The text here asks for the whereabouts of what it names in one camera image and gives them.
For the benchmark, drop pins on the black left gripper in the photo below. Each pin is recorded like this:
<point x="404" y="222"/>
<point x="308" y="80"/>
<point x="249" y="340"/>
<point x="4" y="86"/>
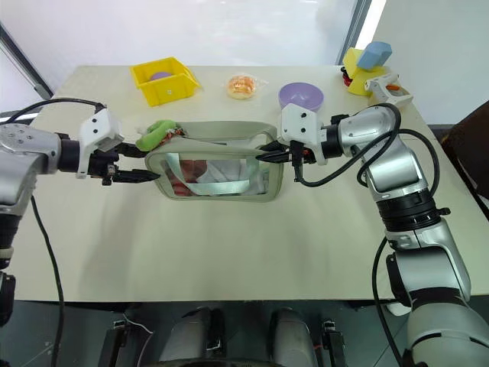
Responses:
<point x="104" y="164"/>

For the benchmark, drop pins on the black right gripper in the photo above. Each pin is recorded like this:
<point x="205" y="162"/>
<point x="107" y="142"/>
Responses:
<point x="307" y="156"/>

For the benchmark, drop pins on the clear beige zipper pouch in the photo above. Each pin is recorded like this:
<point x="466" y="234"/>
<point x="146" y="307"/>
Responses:
<point x="229" y="132"/>

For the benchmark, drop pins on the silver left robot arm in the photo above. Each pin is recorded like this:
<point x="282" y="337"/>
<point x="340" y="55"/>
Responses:
<point x="23" y="153"/>

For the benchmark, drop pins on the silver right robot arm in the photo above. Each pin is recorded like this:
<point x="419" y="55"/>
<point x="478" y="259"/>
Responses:
<point x="397" y="168"/>

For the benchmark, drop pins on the small red item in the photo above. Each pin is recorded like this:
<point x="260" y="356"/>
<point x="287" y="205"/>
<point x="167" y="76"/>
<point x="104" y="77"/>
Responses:
<point x="180" y="189"/>

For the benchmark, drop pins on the white folded cloth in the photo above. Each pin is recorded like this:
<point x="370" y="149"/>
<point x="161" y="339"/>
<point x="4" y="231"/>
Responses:
<point x="221" y="172"/>

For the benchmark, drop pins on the purple bowl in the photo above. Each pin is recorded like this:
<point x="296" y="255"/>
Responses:
<point x="302" y="95"/>

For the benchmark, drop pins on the wrapped orange bread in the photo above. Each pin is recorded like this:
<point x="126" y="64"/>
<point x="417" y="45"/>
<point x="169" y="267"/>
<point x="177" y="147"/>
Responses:
<point x="240" y="86"/>

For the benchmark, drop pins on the yellow plastic bin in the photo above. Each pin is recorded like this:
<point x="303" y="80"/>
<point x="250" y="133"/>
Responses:
<point x="168" y="91"/>

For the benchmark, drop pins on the small purple round object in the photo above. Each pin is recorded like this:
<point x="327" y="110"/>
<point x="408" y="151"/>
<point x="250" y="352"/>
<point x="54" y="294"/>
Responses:
<point x="160" y="75"/>

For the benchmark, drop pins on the red and black small object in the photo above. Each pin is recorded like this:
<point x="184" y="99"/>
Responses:
<point x="345" y="78"/>

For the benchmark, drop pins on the yellow block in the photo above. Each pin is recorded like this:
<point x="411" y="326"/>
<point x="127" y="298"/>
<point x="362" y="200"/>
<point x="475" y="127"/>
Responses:
<point x="359" y="82"/>

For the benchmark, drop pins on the white plastic gripper tool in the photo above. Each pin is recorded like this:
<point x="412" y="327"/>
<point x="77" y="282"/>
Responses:
<point x="382" y="86"/>

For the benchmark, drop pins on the blue block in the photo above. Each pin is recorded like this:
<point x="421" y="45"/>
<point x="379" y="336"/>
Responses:
<point x="374" y="55"/>

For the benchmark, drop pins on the grey rounded robot leg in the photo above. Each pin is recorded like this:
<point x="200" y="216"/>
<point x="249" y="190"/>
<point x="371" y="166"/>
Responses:
<point x="290" y="336"/>
<point x="191" y="336"/>

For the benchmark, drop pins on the brown chair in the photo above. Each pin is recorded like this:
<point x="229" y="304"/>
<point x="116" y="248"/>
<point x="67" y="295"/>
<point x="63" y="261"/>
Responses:
<point x="473" y="153"/>

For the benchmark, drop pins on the small white floor object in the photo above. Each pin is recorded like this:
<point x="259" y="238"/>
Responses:
<point x="397" y="309"/>

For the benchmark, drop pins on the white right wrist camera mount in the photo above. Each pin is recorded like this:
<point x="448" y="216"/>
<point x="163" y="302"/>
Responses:
<point x="300" y="122"/>

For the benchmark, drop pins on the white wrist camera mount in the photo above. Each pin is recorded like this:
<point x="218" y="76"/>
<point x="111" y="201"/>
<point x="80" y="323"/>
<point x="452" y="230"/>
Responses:
<point x="300" y="122"/>
<point x="95" y="128"/>

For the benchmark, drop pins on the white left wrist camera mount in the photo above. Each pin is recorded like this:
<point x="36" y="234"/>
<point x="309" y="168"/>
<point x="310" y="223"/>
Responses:
<point x="95" y="128"/>

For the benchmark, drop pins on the grey window frame post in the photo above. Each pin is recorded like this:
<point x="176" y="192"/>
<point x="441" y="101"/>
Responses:
<point x="349" y="34"/>

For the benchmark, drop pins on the dark window frame bar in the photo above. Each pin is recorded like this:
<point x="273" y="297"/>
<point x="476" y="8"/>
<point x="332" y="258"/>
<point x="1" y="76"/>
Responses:
<point x="23" y="57"/>

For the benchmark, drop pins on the black metal bracket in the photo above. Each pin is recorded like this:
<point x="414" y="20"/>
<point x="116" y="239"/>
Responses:
<point x="114" y="344"/>
<point x="333" y="344"/>

